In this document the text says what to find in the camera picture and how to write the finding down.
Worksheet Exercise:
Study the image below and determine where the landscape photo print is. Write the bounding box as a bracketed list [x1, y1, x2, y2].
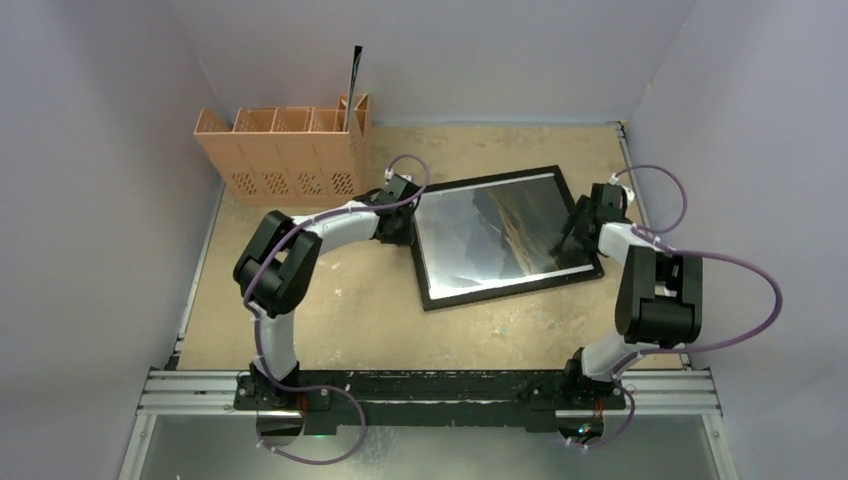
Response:
[417, 173, 596, 299]

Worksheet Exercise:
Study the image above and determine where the wooden picture frame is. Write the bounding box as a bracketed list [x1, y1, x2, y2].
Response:
[409, 164, 605, 312]

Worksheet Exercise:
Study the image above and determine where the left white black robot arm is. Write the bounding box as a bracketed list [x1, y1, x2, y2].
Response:
[233, 174, 425, 409]

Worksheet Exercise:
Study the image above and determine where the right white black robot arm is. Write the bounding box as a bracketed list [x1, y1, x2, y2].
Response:
[549, 183, 703, 407]

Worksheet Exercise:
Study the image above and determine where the orange perforated organizer rack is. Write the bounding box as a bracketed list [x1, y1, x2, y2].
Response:
[193, 93, 372, 208]

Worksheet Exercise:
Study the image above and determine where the black flat strip in rack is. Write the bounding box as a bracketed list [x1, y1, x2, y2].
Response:
[343, 44, 364, 132]

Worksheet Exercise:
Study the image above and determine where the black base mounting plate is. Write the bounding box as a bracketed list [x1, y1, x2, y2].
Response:
[234, 365, 626, 435]

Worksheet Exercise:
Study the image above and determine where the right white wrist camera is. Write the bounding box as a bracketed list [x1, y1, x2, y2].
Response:
[608, 173, 636, 206]

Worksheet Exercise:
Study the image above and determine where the aluminium rail frame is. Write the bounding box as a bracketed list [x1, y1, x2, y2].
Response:
[121, 125, 738, 479]

